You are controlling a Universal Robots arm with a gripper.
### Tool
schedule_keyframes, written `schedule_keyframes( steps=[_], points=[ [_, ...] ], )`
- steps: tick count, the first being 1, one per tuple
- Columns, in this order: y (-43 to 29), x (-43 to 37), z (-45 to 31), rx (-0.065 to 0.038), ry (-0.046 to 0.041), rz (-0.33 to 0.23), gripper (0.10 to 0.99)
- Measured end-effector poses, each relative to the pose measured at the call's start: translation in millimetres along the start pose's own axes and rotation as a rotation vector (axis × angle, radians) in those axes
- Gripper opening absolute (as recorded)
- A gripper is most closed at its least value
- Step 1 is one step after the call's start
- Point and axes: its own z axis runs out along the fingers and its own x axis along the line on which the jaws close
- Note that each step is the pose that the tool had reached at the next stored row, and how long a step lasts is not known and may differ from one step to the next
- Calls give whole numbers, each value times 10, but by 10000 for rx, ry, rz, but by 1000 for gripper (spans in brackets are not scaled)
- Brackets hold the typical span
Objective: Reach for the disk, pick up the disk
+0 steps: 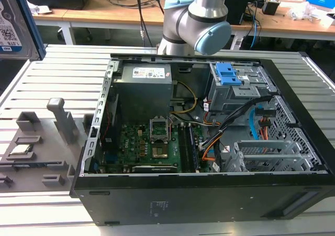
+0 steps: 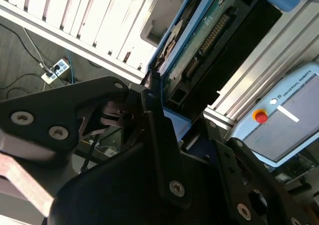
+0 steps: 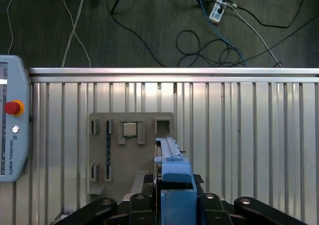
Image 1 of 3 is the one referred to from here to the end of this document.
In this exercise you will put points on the hard disk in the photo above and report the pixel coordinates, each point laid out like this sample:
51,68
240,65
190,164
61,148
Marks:
10,24

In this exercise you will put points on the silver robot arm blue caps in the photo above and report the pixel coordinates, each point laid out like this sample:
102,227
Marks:
199,18

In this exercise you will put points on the grey metal disk bay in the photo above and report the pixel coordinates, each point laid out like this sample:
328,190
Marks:
235,97

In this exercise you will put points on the blue plastic disk carrier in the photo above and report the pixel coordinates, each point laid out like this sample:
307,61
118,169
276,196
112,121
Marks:
227,75

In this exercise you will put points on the CPU socket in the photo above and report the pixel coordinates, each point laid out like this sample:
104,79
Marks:
159,130

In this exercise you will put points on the grey power supply unit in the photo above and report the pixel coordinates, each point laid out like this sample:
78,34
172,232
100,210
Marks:
141,94

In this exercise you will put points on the small silver chipset heatsink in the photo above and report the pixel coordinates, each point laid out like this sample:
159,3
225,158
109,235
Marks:
160,152

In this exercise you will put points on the black RAM stick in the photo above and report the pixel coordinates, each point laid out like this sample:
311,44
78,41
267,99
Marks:
187,149

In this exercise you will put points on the green motherboard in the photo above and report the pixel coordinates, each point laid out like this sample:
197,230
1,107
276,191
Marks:
131,147

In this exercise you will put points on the black graphics card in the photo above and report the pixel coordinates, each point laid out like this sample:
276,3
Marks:
154,168

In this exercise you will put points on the black PC case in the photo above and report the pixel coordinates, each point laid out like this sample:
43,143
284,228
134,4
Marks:
183,202

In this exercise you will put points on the black computer tower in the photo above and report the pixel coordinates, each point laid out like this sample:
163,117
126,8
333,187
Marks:
235,5

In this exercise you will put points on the grey parts rack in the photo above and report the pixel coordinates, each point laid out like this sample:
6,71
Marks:
42,147

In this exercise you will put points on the RAM stick blue label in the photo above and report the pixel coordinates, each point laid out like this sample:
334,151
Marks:
39,164

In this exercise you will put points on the small black box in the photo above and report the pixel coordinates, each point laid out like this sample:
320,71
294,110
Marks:
270,8

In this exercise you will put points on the silver CPU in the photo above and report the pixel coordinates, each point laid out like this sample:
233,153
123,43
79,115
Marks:
21,149

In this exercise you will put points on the crumpled white paper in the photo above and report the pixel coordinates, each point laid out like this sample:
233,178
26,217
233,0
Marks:
39,8

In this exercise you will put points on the clear plastic bags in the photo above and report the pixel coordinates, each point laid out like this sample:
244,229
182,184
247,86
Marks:
306,12

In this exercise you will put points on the blue white cardboard box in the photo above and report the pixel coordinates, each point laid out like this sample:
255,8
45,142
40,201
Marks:
319,0

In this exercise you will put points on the wooden desk white frame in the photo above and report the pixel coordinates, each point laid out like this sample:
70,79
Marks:
104,13
288,24

